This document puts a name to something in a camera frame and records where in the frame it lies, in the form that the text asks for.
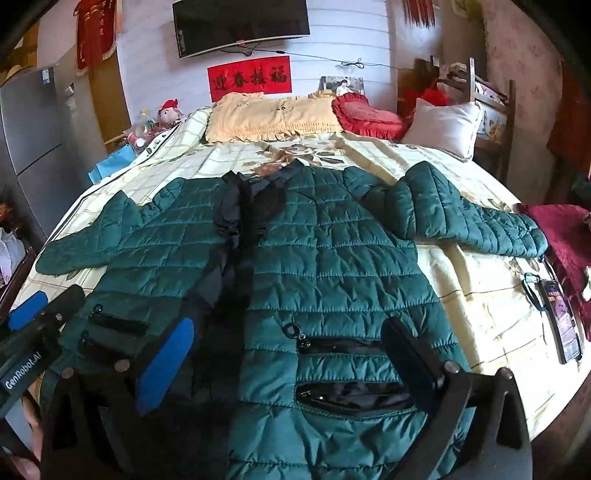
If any grey refrigerator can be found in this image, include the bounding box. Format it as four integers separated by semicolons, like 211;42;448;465
0;65;96;237

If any blue bag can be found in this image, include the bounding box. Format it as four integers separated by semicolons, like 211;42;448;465
89;145;138;185

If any green quilted jacket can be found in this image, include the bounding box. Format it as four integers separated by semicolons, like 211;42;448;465
36;159;548;480

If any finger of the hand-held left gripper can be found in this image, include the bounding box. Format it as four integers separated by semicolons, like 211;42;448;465
8;290;49;331
46;285;86;326

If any white cloth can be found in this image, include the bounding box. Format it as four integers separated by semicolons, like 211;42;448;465
0;226;27;288

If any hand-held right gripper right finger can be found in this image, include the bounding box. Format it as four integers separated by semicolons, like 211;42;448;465
380;316;533;480

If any bed with floral sheet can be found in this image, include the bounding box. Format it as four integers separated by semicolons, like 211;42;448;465
9;105;591;480

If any framed photo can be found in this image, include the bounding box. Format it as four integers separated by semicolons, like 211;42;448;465
320;76;368;99

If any red knot wall decoration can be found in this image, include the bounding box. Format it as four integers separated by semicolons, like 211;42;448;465
402;0;437;27

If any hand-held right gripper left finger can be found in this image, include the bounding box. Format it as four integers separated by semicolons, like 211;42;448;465
41;316;197;480

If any wall-mounted television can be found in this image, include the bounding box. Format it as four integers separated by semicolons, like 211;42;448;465
172;0;310;59

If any clutter of small toys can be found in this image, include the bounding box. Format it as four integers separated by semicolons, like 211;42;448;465
126;110;161;154

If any brown wooden door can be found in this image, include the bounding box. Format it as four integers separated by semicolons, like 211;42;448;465
89;28;133;145

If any yellow frilled pillow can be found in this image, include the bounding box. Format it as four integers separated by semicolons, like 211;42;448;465
204;92;345;144

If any maroon cloth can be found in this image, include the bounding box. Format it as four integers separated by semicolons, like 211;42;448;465
516;202;591;343

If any wall cable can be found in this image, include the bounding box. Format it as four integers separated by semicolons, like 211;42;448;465
276;47;403;71

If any red fringed wall banner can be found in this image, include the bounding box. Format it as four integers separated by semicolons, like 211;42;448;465
74;0;119;77

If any red heart-shaped cushion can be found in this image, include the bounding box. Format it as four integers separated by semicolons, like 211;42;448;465
331;92;411;141

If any red hanging cloth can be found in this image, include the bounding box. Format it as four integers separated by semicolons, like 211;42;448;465
547;59;591;177

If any phone with lanyard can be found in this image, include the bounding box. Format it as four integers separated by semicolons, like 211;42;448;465
522;271;584;365

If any red clothing pile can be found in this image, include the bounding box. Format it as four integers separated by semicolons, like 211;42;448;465
397;59;463;116

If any stuffed doll with red hat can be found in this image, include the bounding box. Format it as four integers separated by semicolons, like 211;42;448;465
157;98;186;128

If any white pillow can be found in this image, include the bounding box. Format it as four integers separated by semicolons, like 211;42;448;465
401;97;484;162

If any red wall poster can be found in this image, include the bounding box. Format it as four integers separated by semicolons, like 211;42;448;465
207;55;291;103

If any wooden chair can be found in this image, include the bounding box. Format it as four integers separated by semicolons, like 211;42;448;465
467;57;518;186

